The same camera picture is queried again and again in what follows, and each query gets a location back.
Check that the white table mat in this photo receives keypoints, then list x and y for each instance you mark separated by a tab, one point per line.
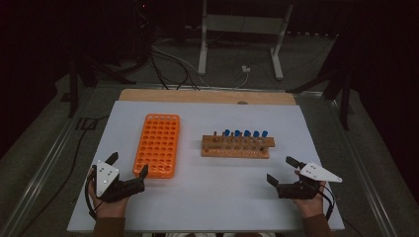
214	197

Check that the blue-capped glass test tube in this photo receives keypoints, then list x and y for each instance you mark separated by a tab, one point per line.
256	134
264	134
237	133
247	133
226	133

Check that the white plug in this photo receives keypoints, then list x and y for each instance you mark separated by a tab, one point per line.
245	68

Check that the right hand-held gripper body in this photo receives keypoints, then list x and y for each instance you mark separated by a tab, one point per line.
306	187

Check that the wooden test tube rack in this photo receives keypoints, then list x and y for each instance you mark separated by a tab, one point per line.
235	148

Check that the person's left hand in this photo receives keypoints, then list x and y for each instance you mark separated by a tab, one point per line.
110	207

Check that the person's right hand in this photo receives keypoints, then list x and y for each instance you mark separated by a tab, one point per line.
309	205

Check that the orange plastic test tube rack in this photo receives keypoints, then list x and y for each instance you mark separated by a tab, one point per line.
157	146

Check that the metal floor rail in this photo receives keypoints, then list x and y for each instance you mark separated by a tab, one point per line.
365	177
42	177

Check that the grey metal stand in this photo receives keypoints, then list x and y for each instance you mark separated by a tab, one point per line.
242	24

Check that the black tripod stand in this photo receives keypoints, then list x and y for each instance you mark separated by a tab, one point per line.
345	98
74	92

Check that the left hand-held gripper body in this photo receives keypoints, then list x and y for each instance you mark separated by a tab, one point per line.
108	184

